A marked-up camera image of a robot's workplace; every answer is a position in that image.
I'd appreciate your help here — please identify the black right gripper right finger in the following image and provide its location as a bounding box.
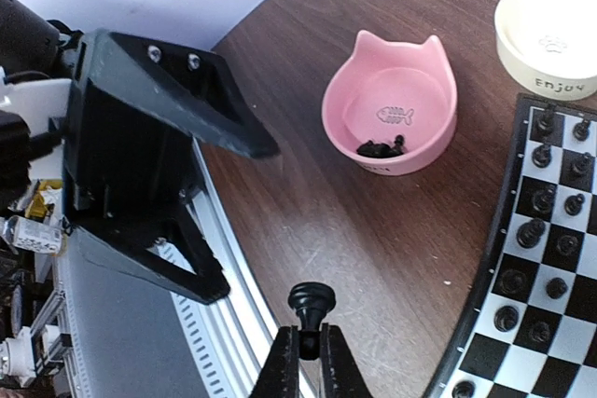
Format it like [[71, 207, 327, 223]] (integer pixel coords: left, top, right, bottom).
[[319, 323, 368, 398]]

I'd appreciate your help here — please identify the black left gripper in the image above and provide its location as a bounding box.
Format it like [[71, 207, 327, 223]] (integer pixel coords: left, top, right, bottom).
[[65, 32, 280, 305]]

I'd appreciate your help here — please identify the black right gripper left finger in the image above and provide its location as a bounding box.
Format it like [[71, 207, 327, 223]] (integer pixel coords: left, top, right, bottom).
[[251, 326, 300, 398]]

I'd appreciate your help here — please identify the black pawn thirteenth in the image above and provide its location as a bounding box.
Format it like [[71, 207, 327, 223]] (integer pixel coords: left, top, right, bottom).
[[287, 281, 336, 361]]

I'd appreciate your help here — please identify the pink cat-shaped bowl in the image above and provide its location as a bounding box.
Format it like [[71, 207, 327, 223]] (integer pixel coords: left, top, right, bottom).
[[321, 30, 458, 176]]

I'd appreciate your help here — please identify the black pawn twelfth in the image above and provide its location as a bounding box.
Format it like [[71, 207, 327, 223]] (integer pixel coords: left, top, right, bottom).
[[546, 277, 568, 300]]

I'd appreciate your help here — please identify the black chess piece tall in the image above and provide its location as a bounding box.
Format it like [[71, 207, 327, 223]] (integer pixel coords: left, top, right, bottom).
[[517, 218, 546, 249]]

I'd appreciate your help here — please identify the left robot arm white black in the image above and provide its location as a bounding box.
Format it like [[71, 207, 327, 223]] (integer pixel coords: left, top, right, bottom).
[[1, 0, 279, 305]]

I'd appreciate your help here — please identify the black chess piece in bowl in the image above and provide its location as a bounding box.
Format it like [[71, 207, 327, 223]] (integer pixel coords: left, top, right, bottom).
[[391, 134, 405, 157], [356, 140, 402, 158]]

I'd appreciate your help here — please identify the black white chessboard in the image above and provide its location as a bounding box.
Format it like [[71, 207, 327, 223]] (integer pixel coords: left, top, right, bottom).
[[424, 94, 596, 397]]

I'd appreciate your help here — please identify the cream cat-shaped bowl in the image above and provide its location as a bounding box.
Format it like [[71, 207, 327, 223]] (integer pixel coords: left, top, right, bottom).
[[494, 0, 596, 102]]

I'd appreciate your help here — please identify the aluminium front rail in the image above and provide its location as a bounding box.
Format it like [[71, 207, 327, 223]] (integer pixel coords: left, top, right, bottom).
[[50, 136, 318, 398]]

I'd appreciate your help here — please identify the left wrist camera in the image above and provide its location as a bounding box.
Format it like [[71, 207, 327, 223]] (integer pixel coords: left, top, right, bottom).
[[0, 66, 71, 171]]

